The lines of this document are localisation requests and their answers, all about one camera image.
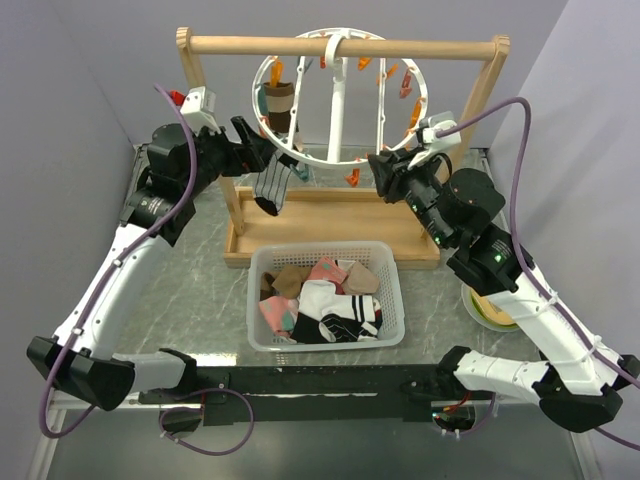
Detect yellow dish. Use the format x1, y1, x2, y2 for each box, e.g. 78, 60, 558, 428
461, 284, 519, 333

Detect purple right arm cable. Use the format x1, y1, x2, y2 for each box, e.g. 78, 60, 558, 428
434, 97, 640, 451

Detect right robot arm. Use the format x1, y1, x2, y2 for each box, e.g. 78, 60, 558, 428
368, 149, 639, 433

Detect white black sock in basket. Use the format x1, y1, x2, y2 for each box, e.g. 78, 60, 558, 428
290, 280, 383, 344

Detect white round clip hanger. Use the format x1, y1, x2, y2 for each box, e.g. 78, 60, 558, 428
252, 28, 429, 169

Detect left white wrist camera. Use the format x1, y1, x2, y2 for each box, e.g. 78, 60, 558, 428
169, 86, 220, 135

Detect aluminium rail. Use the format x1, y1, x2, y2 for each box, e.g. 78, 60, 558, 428
48, 363, 580, 411

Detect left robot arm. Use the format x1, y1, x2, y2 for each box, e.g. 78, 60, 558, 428
27, 116, 276, 411

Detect black white striped sock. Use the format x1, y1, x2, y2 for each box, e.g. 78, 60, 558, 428
253, 153, 297, 217

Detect wooden hanger stand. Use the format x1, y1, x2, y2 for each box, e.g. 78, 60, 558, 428
176, 27, 510, 269

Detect teal right clothes peg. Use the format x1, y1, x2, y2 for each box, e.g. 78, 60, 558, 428
290, 164, 310, 182

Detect beige folded sock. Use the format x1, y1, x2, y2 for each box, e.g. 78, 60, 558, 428
342, 262, 380, 295

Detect white plastic laundry basket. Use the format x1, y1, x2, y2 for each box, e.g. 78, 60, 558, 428
246, 241, 405, 353

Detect tan brown sock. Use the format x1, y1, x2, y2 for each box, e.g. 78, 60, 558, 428
260, 265, 311, 301

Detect cream brown ribbed sock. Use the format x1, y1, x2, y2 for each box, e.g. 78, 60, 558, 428
262, 82, 295, 139

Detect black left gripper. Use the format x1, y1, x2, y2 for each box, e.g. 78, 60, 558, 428
182, 115, 278, 198

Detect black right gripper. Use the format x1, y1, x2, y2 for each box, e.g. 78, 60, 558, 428
364, 146, 454, 250

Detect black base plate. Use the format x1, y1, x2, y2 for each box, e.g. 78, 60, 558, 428
138, 364, 466, 426

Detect teal clothes peg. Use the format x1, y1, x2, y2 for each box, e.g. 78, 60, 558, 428
257, 85, 269, 117
290, 164, 310, 182

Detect pink sock left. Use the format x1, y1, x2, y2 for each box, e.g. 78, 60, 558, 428
258, 296, 299, 337

